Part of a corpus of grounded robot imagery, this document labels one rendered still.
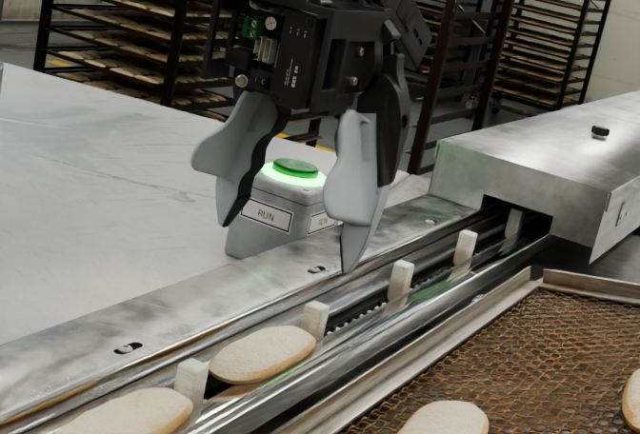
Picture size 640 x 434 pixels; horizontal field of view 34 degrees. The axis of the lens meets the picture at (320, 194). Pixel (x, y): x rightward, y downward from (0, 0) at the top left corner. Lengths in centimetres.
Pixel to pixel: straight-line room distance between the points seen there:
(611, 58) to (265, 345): 715
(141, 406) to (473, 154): 58
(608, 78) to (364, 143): 718
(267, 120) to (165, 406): 17
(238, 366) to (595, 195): 50
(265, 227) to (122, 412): 37
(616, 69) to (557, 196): 671
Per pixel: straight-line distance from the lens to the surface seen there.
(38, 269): 82
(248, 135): 62
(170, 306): 67
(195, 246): 91
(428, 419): 50
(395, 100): 58
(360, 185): 58
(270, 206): 87
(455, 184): 107
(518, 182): 104
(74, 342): 61
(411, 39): 64
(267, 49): 56
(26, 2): 690
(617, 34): 773
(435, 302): 78
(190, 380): 58
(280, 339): 66
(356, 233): 59
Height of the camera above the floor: 112
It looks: 15 degrees down
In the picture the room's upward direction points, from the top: 12 degrees clockwise
